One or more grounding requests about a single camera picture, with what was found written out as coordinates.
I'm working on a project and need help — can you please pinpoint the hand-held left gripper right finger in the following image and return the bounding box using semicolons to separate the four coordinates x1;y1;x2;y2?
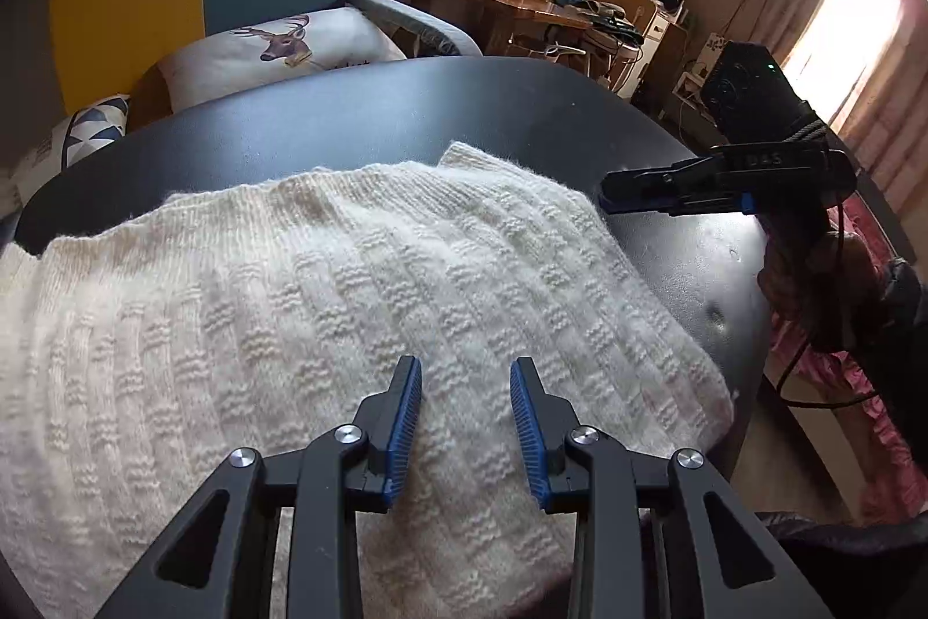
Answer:
509;356;835;619

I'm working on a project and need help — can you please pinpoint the wooden desk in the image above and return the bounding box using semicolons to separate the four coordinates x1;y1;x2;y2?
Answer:
409;0;592;58

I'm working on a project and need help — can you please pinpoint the deer print cushion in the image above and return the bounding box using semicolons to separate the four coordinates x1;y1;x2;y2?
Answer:
155;6;407;113

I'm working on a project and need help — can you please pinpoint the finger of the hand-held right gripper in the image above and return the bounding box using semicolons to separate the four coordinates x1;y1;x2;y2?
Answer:
600;155;755;218

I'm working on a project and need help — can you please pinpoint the person's dark jacket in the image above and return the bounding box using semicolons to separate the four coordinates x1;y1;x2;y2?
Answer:
754;510;928;619

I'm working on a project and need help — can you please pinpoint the cream knit sweater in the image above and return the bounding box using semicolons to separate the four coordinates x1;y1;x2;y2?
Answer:
0;140;733;619

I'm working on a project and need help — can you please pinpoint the white wire rack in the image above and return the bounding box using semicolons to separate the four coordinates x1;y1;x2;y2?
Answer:
580;28;646;91

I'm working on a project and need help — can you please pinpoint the person's right hand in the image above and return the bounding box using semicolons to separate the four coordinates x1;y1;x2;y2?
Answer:
757;219;875;349

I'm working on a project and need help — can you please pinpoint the geometric print cushion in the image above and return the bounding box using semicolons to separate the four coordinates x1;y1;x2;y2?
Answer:
7;93;132;214

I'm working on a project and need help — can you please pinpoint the sunlit curtained window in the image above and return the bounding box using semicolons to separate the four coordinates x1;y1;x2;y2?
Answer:
783;0;907;120

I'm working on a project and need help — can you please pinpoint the white cabinet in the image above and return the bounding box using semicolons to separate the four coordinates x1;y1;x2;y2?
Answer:
630;0;690;105

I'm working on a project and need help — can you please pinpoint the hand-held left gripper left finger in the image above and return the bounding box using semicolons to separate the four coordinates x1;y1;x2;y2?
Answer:
94;355;423;619

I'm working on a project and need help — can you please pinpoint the pink cloth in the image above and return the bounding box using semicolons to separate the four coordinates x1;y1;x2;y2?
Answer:
768;198;928;519

